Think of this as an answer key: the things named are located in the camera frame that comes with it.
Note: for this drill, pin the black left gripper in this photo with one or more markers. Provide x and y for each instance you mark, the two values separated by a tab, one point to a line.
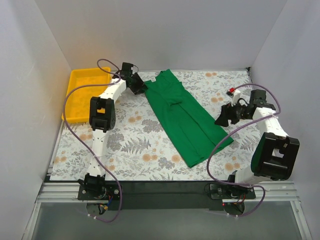
136	83

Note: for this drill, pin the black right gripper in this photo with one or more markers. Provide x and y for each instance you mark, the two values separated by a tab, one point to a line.
229	114

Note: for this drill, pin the green t shirt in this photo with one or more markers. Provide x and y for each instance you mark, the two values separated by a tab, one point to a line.
191	129

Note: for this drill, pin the yellow plastic tray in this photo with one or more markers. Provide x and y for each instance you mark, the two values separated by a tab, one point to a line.
77	109

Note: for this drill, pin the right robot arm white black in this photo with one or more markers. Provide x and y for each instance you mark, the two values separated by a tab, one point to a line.
275	154

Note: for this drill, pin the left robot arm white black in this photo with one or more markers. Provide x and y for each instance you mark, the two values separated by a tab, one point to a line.
102	119

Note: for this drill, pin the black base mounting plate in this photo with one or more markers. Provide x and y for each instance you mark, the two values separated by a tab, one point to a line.
150	195

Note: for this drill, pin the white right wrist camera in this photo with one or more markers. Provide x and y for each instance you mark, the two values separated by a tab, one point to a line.
235	95

